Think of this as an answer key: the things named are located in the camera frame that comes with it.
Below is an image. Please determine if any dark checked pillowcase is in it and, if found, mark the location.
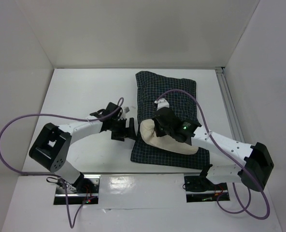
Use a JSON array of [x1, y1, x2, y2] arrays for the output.
[[130, 70, 211, 170]]

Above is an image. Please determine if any cream pillow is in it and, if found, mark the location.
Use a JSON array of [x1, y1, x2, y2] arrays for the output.
[[140, 119, 199, 155]]

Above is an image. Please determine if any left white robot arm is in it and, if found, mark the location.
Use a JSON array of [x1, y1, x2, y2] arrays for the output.
[[29, 102, 136, 193]]

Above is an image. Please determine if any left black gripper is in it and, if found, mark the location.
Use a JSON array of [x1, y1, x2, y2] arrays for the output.
[[109, 117, 137, 142]]

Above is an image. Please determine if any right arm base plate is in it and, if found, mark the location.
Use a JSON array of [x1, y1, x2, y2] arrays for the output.
[[182, 174, 230, 203]]

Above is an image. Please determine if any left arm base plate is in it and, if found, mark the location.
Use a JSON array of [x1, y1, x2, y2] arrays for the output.
[[47, 174, 100, 205]]

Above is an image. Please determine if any aluminium rail at right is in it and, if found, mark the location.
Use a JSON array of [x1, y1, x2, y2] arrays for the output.
[[214, 67, 245, 143]]

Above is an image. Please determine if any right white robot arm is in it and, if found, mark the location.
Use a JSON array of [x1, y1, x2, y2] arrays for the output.
[[153, 98, 274, 192]]

